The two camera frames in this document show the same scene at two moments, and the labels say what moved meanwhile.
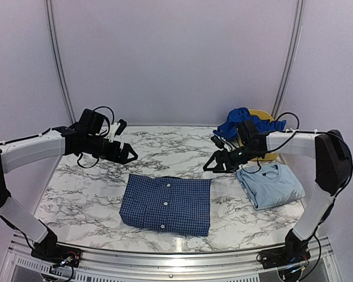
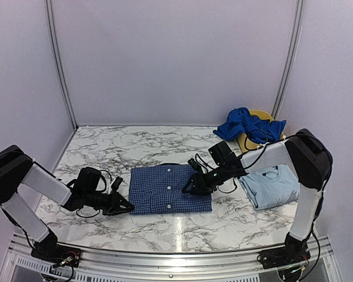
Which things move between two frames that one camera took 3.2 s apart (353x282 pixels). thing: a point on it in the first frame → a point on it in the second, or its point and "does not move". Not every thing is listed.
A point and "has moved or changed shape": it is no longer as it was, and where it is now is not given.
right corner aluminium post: x=290 y=58 does not move
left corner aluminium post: x=61 y=63 does not move
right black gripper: x=219 y=155 → x=197 y=189
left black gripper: x=121 y=157 → x=115 y=202
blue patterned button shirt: x=171 y=205 has moved or changed shape
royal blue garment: x=239 y=115 does not move
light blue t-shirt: x=270 y=184 does not move
